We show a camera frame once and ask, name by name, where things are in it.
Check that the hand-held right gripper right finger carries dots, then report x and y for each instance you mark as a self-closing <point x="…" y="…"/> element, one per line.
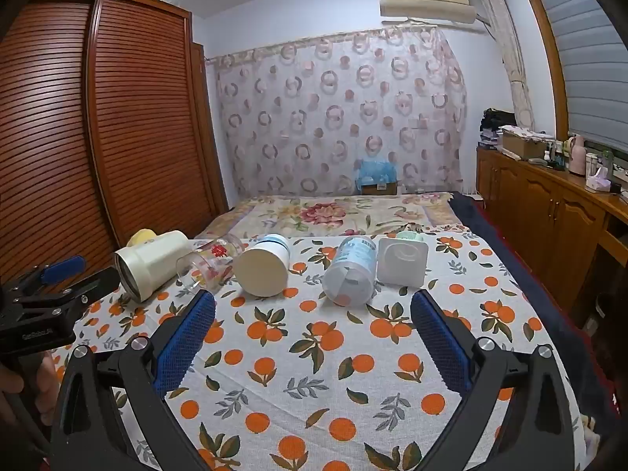
<point x="441" y="343"/>

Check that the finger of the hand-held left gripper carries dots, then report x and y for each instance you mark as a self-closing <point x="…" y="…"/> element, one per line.
<point x="91" y="284"/>
<point x="61" y="269"/>

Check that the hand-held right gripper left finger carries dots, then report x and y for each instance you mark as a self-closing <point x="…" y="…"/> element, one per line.
<point x="189" y="338"/>

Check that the cream cup with yellow lid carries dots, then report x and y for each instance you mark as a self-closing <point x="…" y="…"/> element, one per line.
<point x="152" y="261"/>

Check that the clear printed glass cup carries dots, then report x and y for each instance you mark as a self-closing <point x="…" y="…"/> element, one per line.
<point x="211" y="264"/>

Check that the white square cup green lid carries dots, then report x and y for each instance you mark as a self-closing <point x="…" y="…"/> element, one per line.
<point x="402" y="264"/>

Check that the white cup with blue band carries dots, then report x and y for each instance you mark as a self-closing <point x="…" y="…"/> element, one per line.
<point x="260" y="271"/>

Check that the translucent plastic cup blue print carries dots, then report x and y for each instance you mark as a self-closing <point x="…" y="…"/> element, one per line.
<point x="351" y="267"/>

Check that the person's left hand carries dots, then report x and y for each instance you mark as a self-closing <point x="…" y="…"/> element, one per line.
<point x="48" y="387"/>

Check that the orange fruit printed cloth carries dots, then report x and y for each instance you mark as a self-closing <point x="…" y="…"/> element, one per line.
<point x="314" y="358"/>

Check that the brown slatted wooden wardrobe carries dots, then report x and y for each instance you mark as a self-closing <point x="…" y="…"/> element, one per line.
<point x="137" y="132"/>

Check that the wooden sideboard cabinet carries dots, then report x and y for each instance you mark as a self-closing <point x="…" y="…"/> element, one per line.
<point x="539" y="216"/>

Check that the small brown cardboard box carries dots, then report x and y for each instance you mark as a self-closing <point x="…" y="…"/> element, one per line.
<point x="380" y="188"/>

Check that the floral blanket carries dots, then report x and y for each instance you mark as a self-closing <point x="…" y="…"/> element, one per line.
<point x="314" y="216"/>

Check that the blue plastic bag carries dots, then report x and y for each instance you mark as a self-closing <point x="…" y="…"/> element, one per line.
<point x="375" y="170"/>

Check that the open cardboard box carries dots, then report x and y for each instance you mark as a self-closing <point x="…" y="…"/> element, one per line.
<point x="522" y="146"/>

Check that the pink tissue box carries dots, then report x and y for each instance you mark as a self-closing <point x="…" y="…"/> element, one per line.
<point x="597" y="180"/>

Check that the black bag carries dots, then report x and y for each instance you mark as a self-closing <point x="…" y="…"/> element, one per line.
<point x="498" y="118"/>

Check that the pink thermos jug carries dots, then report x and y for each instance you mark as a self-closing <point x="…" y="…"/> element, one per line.
<point x="577" y="154"/>

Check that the white bottle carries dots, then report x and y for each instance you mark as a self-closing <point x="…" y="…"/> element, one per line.
<point x="592" y="163"/>

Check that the green bottle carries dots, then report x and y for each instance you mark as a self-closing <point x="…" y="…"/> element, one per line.
<point x="607" y="161"/>

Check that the tied beige window curtain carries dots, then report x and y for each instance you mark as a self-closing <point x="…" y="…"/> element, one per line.
<point x="510" y="59"/>

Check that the grey window blind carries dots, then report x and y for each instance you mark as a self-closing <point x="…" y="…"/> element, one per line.
<point x="584" y="49"/>

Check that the white air conditioner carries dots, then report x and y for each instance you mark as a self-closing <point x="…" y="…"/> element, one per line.
<point x="427" y="0"/>

